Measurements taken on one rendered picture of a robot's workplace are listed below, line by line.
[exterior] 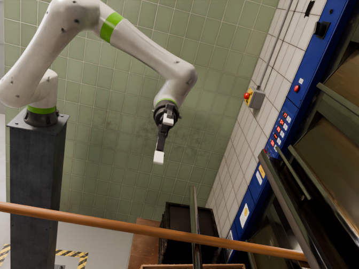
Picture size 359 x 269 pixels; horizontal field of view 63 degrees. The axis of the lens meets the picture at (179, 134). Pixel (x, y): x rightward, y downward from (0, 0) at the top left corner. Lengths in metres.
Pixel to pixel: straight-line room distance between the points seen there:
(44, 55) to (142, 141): 1.20
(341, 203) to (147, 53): 0.82
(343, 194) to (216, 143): 1.35
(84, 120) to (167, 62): 1.19
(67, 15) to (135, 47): 0.26
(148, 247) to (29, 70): 1.13
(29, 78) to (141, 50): 0.43
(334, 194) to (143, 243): 1.15
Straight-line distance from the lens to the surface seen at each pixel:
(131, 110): 2.10
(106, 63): 2.04
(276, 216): 1.34
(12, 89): 1.30
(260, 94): 1.73
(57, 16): 1.10
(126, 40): 1.18
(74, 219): 1.01
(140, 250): 1.79
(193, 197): 1.24
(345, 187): 1.00
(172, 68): 1.13
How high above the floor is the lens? 1.90
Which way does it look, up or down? 25 degrees down
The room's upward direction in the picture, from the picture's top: 15 degrees clockwise
